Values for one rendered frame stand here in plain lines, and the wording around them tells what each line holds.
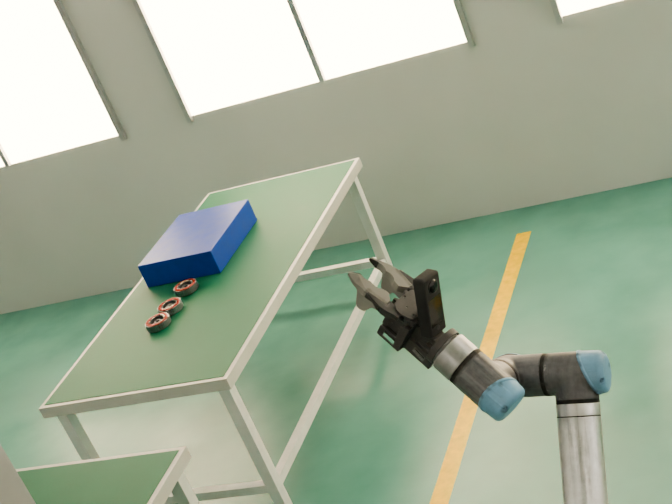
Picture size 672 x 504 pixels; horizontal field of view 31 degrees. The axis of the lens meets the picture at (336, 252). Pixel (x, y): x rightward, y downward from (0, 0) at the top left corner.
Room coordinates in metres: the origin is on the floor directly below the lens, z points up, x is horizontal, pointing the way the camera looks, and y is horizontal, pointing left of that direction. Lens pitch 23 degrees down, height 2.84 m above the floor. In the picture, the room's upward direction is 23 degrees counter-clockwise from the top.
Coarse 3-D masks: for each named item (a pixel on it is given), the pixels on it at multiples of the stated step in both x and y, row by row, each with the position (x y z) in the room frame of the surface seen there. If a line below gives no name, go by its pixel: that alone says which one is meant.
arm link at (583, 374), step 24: (552, 360) 1.81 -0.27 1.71; (576, 360) 1.78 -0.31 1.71; (600, 360) 1.76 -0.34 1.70; (552, 384) 1.78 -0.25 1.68; (576, 384) 1.76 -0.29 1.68; (600, 384) 1.74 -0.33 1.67; (576, 408) 1.74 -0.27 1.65; (576, 432) 1.72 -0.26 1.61; (600, 432) 1.73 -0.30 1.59; (576, 456) 1.70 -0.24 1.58; (600, 456) 1.70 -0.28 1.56; (576, 480) 1.69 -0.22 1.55; (600, 480) 1.68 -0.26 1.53
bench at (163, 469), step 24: (120, 456) 3.88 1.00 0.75; (144, 456) 3.80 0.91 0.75; (168, 456) 3.74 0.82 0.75; (24, 480) 3.99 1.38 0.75; (48, 480) 3.92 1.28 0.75; (72, 480) 3.85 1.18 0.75; (96, 480) 3.78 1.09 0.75; (120, 480) 3.71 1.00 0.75; (144, 480) 3.65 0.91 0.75; (168, 480) 3.61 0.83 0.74
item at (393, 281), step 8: (376, 264) 1.98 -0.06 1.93; (384, 264) 1.97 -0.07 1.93; (384, 272) 1.96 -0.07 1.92; (392, 272) 1.96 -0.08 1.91; (400, 272) 1.96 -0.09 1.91; (384, 280) 1.98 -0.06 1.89; (392, 280) 1.95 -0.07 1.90; (400, 280) 1.94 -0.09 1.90; (408, 280) 1.94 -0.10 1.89; (384, 288) 1.98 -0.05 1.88; (392, 288) 1.96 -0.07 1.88; (400, 288) 1.93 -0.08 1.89; (400, 296) 1.94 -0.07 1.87
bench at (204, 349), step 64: (256, 192) 5.92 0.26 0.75; (320, 192) 5.56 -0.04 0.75; (256, 256) 5.12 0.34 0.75; (384, 256) 5.75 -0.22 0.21; (128, 320) 5.01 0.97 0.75; (192, 320) 4.74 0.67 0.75; (256, 320) 4.49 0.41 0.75; (64, 384) 4.64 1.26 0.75; (128, 384) 4.40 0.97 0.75; (192, 384) 4.19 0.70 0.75; (320, 384) 4.78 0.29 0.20; (256, 448) 4.17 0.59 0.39
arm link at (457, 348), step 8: (456, 336) 1.83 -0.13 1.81; (464, 336) 1.84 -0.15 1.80; (448, 344) 1.82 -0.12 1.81; (456, 344) 1.81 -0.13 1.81; (464, 344) 1.82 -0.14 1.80; (472, 344) 1.83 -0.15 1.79; (440, 352) 1.82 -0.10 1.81; (448, 352) 1.81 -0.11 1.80; (456, 352) 1.80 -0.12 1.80; (464, 352) 1.80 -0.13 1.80; (440, 360) 1.81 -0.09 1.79; (448, 360) 1.80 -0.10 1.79; (456, 360) 1.80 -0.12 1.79; (440, 368) 1.81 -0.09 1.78; (448, 368) 1.80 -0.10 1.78; (456, 368) 1.85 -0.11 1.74; (448, 376) 1.80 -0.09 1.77
